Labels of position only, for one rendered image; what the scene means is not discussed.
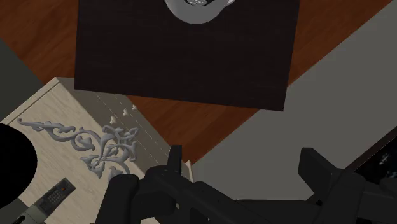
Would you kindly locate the pale wooden chest of drawers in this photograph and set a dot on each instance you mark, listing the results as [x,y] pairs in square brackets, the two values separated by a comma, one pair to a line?
[52,152]

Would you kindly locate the grey and black remote control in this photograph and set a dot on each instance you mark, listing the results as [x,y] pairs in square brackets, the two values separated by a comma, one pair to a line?
[54,195]

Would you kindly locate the black round object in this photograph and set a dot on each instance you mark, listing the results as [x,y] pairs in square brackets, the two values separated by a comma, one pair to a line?
[14,164]

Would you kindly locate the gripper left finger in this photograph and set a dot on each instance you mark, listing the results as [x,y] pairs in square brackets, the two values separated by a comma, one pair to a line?
[161,192]

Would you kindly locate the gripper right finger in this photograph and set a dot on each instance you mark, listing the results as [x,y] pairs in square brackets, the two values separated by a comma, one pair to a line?
[344,195]

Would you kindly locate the grey scrollwork ornament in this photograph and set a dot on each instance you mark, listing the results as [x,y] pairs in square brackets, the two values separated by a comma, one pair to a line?
[107,145]

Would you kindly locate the dark framed window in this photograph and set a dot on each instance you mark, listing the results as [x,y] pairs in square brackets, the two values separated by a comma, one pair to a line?
[383,161]

